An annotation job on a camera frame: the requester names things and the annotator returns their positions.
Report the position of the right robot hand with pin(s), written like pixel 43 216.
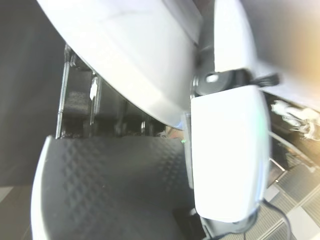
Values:
pixel 112 187

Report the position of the spare white robot hand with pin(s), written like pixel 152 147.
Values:
pixel 295 117

